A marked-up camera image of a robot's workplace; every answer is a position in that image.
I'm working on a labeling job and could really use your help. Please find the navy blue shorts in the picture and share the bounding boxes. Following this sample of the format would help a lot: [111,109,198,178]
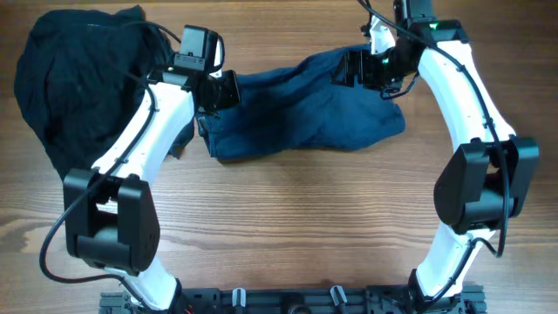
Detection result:
[195,45,405,160]

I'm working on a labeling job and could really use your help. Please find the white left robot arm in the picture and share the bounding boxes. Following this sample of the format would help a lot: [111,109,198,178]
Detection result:
[56,25,241,313]

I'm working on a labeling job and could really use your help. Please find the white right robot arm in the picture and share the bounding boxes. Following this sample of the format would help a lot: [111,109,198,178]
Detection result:
[331,1,539,313]

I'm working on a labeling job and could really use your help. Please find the black garment with logo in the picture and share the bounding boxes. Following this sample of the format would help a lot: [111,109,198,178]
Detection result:
[14,5,174,178]

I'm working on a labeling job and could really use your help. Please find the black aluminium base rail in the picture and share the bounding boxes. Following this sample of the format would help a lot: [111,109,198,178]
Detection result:
[99,285,487,314]

